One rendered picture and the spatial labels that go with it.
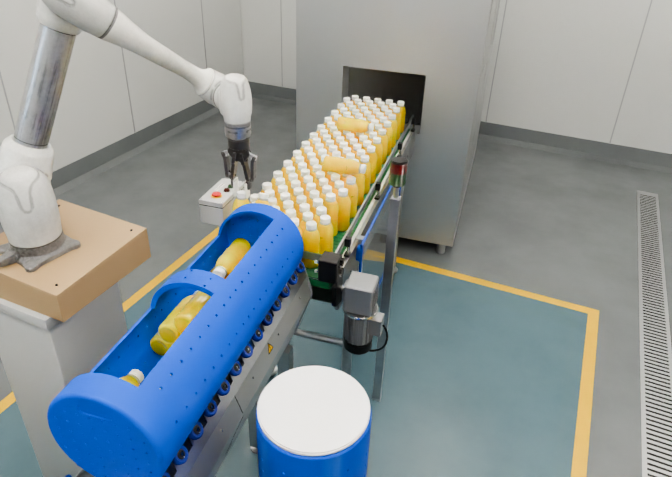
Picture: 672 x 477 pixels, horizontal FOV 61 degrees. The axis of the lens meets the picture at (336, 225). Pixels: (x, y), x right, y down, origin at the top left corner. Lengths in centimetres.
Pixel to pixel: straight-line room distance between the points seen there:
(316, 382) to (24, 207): 98
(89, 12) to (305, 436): 122
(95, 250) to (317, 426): 95
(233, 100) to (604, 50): 426
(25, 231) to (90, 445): 75
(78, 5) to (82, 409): 102
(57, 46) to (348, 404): 131
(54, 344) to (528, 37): 478
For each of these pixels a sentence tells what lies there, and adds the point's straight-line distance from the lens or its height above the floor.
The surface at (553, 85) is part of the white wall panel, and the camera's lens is 581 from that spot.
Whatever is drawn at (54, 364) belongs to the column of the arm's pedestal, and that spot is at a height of 80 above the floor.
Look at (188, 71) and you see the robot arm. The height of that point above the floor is 159.
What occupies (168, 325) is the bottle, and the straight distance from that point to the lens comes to 159.
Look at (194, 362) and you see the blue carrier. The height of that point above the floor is 118.
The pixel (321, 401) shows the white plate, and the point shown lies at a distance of 148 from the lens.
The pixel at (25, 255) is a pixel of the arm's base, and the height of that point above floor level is 114.
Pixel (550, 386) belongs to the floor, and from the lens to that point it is 318.
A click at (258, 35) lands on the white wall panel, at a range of 670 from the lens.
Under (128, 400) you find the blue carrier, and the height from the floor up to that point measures 122.
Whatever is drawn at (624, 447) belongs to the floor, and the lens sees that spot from 306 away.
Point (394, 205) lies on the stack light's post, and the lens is 223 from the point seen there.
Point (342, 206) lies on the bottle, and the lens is 231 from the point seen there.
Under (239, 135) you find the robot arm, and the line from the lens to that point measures 199.
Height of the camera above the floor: 213
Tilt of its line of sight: 31 degrees down
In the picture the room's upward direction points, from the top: 2 degrees clockwise
